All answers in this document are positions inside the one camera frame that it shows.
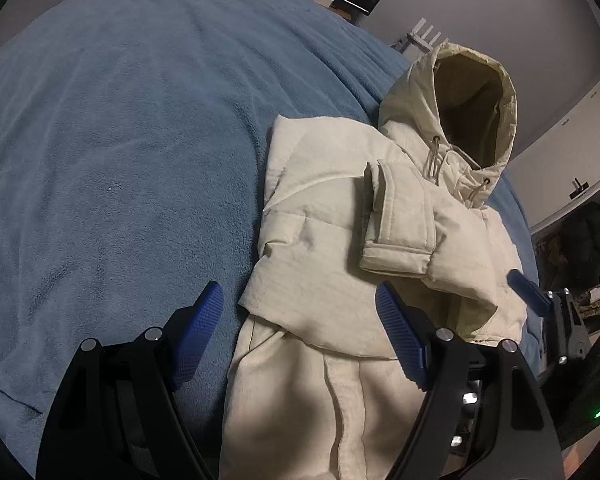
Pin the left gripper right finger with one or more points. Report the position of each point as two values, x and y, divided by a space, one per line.
483 416

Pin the pile of dark clothes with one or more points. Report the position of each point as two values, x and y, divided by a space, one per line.
568 256

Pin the cream hooded puffer jacket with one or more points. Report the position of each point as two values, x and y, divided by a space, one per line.
315 390

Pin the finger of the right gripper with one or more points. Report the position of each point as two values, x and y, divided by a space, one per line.
536 300

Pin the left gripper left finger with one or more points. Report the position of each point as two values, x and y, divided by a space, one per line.
114 415

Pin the white door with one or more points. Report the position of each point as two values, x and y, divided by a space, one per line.
542 174

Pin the black door handle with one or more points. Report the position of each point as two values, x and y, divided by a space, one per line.
578 188

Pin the white wifi router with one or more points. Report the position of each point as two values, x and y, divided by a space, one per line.
421 39

